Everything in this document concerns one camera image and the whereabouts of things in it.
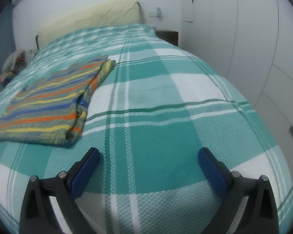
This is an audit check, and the multicolour striped knit sweater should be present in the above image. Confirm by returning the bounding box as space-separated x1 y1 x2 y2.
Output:
0 55 116 146

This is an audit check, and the pile of clothes by bed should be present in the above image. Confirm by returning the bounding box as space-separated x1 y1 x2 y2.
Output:
0 49 32 84

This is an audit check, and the teal white checked bedspread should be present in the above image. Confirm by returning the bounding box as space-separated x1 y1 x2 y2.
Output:
0 24 293 233

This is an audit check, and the blue-grey curtain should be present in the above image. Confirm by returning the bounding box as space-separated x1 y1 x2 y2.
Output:
0 2 16 92

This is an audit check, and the white wardrobe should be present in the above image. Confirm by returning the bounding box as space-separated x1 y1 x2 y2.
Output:
180 0 293 166

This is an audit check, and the dark wooden nightstand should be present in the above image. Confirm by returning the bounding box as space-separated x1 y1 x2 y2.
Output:
155 29 179 47

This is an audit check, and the cream padded headboard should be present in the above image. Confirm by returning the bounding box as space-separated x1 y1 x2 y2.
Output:
35 0 141 49

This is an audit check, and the wall socket with blue plug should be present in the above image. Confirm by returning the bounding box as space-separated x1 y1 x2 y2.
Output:
148 7 166 19

